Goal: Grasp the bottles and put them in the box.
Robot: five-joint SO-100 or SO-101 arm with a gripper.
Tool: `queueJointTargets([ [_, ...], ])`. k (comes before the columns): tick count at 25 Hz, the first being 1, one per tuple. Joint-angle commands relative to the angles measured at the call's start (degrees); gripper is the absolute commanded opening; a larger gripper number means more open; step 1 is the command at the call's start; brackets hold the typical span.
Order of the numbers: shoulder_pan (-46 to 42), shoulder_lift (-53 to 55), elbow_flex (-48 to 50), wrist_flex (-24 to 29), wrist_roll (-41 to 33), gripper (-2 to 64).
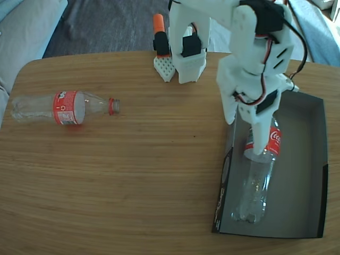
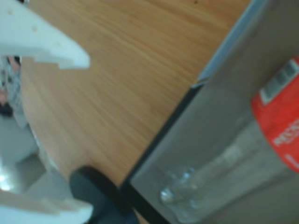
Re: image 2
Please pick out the grey cardboard box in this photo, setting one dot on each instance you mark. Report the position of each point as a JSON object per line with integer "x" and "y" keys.
{"x": 222, "y": 105}

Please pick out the person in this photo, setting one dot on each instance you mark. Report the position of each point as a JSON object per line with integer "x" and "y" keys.
{"x": 14, "y": 93}

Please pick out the clear bottle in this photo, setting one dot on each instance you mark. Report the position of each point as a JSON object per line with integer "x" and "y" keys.
{"x": 275, "y": 116}

